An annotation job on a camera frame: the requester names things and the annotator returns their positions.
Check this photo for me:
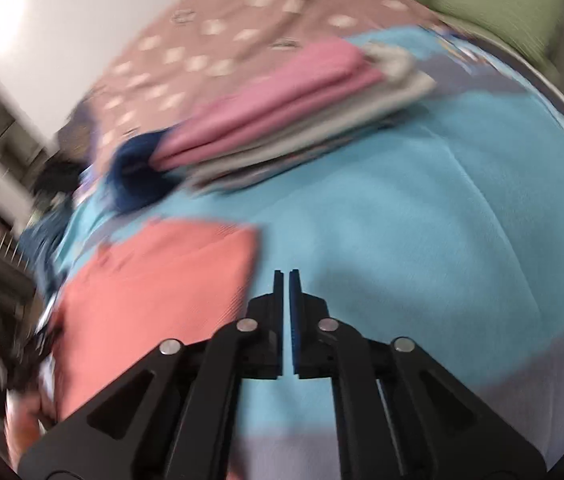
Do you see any turquoise bed blanket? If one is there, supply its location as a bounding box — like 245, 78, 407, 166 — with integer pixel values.
37, 27, 564, 480

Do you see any brown polka dot duvet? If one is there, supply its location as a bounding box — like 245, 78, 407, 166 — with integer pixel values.
57, 0, 445, 173

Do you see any dark blue cloth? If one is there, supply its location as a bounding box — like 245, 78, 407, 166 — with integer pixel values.
18, 204, 75, 303

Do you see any coral knit garment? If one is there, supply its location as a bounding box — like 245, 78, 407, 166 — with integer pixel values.
4, 219, 261, 467

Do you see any grey folded cloth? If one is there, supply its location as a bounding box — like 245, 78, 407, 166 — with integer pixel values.
187, 42, 437, 193

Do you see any navy star fleece blanket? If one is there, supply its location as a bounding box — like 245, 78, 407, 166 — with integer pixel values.
109, 130, 179, 212

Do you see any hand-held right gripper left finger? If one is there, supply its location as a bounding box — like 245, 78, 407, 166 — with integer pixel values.
17, 270, 283, 480

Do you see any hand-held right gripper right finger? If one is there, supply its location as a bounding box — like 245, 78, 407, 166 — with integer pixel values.
289, 269, 547, 480

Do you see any large green pillow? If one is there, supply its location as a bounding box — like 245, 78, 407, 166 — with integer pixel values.
432, 0, 564, 77

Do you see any pink folded cloth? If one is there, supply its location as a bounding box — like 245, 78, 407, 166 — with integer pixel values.
149, 40, 386, 173

